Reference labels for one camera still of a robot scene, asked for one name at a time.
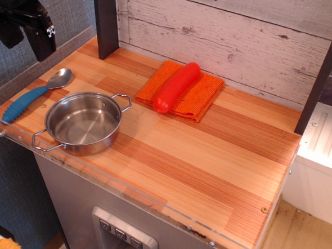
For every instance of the stainless steel pan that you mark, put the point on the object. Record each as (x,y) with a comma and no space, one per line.
(84,123)

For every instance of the red toy hot dog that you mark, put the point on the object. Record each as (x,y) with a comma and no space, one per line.
(174,87)

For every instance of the grey toy fridge cabinet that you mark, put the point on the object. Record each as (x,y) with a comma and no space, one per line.
(74,199)

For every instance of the dark right shelf post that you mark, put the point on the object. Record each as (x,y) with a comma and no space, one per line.
(315,93)

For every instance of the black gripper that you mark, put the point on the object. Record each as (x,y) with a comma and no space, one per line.
(38,27)

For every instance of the dark left shelf post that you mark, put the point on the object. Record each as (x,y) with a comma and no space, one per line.
(107,27)

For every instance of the white toy sink unit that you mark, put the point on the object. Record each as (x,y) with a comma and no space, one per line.
(309,185)

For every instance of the dark shelf post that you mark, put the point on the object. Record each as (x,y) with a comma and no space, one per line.
(315,93)
(107,27)

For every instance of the yellow object at bottom left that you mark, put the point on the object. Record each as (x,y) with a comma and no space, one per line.
(8,243)

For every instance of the silver ice dispenser panel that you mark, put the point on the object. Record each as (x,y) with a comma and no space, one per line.
(114,233)

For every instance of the clear acrylic guard rail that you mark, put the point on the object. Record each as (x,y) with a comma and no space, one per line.
(171,180)

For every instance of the orange folded cloth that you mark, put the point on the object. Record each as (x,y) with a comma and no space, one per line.
(193,102)

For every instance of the blue handled metal spoon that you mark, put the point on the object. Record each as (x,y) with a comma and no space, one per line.
(59,80)

